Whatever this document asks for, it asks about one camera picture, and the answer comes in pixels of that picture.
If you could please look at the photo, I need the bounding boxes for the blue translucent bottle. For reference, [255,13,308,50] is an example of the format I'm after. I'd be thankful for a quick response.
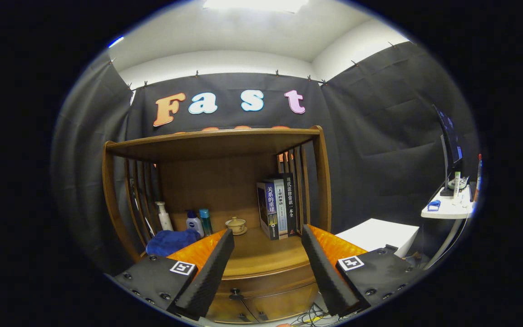
[198,208,213,237]

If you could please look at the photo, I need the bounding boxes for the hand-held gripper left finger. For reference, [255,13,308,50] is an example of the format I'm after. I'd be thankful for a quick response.
[113,228,236,321]

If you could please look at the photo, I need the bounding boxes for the wooden countertop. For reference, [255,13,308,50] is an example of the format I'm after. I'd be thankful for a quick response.
[143,225,321,278]

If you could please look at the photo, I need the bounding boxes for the computer monitor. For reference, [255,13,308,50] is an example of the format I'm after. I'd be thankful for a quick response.
[433,104,464,197]

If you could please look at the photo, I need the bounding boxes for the white pump bottle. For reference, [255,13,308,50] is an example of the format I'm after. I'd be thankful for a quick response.
[155,201,174,232]

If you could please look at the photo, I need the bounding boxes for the black spine book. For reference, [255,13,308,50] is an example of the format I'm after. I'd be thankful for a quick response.
[284,173,299,237]

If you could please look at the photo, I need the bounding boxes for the pale spine book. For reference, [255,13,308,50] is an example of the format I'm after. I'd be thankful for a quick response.
[275,178,289,238]

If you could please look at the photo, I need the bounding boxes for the beige lidded teacup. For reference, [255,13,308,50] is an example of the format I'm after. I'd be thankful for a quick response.
[225,217,248,236]

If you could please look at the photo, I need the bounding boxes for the red stick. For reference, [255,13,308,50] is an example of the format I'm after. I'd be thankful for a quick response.
[475,154,483,203]

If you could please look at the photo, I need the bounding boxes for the blue towel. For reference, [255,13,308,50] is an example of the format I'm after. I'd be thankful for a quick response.
[146,228,202,257]

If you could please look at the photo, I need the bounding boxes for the wooden cabinet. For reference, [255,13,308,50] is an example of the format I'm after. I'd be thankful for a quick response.
[102,125,332,324]

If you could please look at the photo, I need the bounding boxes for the white desk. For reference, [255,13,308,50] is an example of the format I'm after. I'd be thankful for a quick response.
[420,182,476,269]

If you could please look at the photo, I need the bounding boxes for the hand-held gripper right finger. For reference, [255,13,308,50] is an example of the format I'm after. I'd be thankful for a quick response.
[300,224,425,317]

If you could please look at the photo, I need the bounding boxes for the black cables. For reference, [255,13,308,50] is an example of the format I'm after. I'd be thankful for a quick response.
[289,302,337,327]

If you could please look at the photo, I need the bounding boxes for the blue spine book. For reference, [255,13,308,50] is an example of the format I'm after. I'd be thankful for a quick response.
[257,179,281,240]

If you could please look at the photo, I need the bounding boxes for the white bottle blue cap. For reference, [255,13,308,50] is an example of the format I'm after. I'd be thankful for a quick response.
[185,210,205,238]

